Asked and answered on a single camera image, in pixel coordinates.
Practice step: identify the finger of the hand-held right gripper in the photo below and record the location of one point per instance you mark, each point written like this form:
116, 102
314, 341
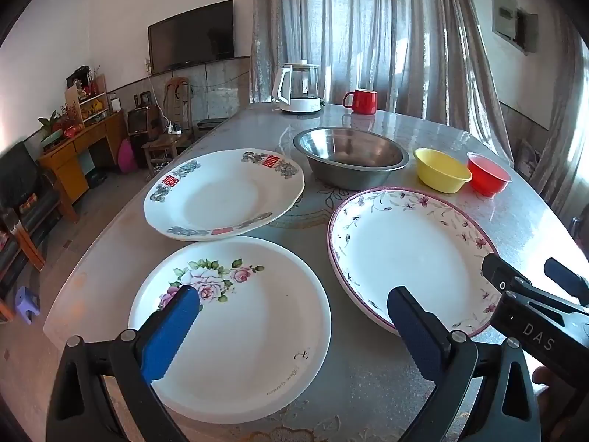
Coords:
566, 278
499, 269

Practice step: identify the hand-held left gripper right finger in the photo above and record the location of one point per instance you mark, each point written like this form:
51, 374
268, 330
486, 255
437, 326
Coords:
414, 327

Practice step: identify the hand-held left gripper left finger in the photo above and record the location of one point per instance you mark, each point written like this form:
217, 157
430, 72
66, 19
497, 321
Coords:
170, 331

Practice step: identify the floral plate with purple rim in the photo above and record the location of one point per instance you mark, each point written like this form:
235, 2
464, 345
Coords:
405, 248

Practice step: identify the white plate with pink roses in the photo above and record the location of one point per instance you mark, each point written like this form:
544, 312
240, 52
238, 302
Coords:
257, 331

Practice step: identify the red plastic bowl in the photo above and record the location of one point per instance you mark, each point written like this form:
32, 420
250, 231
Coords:
487, 179

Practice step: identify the yellow plastic bowl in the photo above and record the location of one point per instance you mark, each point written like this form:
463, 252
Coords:
441, 170

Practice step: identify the white plate with red characters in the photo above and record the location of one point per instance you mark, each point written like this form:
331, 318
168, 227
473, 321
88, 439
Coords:
221, 198

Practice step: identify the stainless steel bowl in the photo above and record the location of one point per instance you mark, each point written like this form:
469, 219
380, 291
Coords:
349, 149

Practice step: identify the person's right hand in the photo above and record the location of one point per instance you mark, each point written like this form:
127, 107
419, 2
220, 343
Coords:
543, 377

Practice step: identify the grey patterned cushion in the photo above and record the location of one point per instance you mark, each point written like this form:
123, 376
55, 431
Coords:
527, 159

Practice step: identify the purple plastic stool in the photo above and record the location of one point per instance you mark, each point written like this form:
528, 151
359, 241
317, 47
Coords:
25, 304

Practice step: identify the lace floral table mat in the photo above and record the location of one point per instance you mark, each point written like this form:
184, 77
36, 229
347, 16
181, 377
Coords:
313, 212

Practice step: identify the narrow grey sheer curtain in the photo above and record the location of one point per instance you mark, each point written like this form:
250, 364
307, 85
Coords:
561, 124

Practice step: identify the pink bag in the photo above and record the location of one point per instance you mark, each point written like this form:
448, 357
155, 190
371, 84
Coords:
126, 159

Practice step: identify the wooden cabinet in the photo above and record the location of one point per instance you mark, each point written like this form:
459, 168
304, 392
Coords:
69, 161

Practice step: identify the white power strip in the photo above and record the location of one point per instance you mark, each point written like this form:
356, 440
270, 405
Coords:
174, 129

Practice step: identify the black armchair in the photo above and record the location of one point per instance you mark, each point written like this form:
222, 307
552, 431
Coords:
18, 179

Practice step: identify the red mug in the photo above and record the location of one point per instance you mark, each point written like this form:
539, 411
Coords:
363, 101

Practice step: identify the wooden chair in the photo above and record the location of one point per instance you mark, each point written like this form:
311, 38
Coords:
175, 115

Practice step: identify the potted green plant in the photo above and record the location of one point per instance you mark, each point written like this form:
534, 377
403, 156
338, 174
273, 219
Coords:
49, 124

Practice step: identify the wooden shelf with ornaments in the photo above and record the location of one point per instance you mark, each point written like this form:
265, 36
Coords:
87, 101

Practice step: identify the white glass electric kettle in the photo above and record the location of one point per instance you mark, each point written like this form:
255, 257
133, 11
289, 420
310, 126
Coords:
299, 96

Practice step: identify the wide grey sheer curtain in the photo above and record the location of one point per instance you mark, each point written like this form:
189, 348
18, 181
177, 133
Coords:
368, 32

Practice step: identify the grey wall electrical box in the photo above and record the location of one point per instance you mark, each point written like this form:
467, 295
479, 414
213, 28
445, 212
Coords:
506, 18

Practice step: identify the wall-mounted flat television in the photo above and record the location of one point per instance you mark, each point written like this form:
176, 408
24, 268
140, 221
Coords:
191, 37

